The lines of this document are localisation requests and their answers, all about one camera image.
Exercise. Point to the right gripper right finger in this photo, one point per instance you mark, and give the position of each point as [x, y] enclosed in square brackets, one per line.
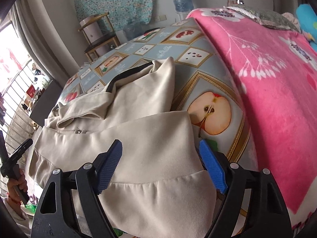
[231, 180]

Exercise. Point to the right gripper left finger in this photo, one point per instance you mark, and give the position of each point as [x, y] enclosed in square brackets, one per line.
[91, 180]

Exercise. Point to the cream zip-up jacket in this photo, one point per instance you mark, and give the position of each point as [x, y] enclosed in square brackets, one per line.
[159, 188]

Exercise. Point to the person's left hand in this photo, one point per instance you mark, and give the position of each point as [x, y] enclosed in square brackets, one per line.
[21, 184]

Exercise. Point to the dark grey low cabinet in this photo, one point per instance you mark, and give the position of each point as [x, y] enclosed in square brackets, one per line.
[45, 103]

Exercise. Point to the fruit-patterned bed sheet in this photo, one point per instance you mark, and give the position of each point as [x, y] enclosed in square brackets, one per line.
[204, 88]

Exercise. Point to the pink floral blanket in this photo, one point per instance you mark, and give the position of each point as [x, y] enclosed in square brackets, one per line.
[275, 72]

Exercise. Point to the white cylindrical appliance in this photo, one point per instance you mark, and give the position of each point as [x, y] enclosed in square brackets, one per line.
[92, 33]

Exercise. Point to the wooden chair with dark seat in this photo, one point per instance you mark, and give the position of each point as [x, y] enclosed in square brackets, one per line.
[103, 40]

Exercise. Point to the empty clear water jug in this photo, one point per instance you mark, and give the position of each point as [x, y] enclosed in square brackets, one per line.
[132, 31]

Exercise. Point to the grey curtain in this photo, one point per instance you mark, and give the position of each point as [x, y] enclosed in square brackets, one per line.
[30, 35]

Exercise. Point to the grey lace pillow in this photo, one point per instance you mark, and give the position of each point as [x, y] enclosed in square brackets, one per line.
[268, 18]

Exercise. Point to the white water dispenser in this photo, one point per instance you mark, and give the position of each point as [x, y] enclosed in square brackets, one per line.
[182, 16]

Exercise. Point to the blue plush toy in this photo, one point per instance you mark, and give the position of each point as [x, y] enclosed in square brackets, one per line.
[308, 21]

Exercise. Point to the white wall socket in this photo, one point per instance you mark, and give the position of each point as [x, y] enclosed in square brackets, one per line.
[160, 18]

